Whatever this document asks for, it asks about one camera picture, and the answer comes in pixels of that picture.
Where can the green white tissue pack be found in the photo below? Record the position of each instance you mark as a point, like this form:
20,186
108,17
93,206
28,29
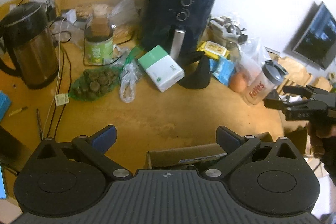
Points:
160,69

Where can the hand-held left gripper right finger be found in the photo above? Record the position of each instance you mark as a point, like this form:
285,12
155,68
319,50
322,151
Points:
227,138

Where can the green net bag of pellets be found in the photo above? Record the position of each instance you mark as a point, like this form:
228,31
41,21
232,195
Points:
94,83

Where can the blue flat box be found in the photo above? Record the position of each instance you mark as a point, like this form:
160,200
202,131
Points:
4,106

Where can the blue snack packet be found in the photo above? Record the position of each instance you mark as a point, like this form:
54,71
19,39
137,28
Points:
223,70

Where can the pile of metal utensils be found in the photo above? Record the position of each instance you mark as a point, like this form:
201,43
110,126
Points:
227,29

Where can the wooden chair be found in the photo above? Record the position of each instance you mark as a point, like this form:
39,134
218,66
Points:
321,83
294,70

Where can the brown cardboard box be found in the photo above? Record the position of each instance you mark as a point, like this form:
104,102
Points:
183,157

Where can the yellow paper tag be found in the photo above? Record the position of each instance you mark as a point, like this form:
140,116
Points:
62,99

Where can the clear plastic bag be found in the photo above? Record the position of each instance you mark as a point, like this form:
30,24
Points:
124,11

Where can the clear shaker bottle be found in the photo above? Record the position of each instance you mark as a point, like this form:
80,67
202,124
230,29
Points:
260,87

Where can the person's right forearm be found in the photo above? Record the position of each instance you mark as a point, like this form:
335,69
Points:
330,169

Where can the wall television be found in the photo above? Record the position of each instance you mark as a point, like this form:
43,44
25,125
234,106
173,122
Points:
316,37

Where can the black pen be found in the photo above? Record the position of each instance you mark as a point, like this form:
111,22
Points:
39,123

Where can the small yellow stick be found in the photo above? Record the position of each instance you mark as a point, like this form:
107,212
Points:
17,111

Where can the green labelled jar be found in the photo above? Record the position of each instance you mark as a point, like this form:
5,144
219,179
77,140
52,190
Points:
98,50

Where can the steel electric kettle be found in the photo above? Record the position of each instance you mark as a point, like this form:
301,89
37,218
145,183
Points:
31,50

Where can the brown lidded jar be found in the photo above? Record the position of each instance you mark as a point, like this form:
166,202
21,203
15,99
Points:
99,22

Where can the white power adapter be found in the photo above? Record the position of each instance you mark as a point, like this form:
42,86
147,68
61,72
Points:
70,16

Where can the person's right hand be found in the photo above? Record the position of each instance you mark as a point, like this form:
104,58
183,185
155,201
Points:
317,140

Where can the black knit hat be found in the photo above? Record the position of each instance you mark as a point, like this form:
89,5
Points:
198,78

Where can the yellow wipes pack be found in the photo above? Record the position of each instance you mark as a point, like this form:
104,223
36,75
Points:
213,50

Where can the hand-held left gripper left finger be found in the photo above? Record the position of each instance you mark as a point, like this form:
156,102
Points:
105,138

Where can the orange apple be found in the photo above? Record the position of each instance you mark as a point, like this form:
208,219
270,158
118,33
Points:
238,81

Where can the black air fryer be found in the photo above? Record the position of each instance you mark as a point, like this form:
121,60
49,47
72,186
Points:
168,16

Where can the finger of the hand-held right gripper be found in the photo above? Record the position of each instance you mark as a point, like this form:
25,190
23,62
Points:
277,104
296,90

